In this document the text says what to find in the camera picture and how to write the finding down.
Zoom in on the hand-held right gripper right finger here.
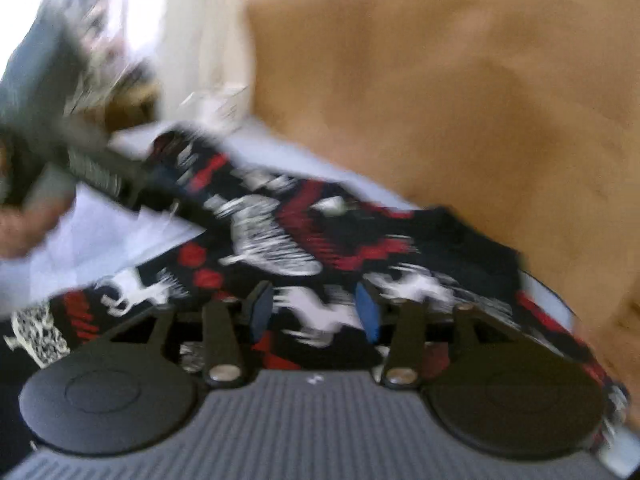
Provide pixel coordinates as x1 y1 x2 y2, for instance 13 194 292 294
354 280 526 390

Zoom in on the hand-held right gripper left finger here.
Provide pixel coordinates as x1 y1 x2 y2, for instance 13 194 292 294
107 280 275 390

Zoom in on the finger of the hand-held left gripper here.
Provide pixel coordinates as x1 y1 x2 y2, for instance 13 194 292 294
132 160 218 233

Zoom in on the black red patterned garment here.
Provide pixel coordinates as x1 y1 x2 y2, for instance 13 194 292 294
5 127 631 443

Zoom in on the person's left hand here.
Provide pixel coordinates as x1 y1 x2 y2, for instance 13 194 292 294
0 204 68 260

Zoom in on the wood-look vinyl sheet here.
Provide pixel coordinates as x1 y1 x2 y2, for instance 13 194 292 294
240 0 640 396

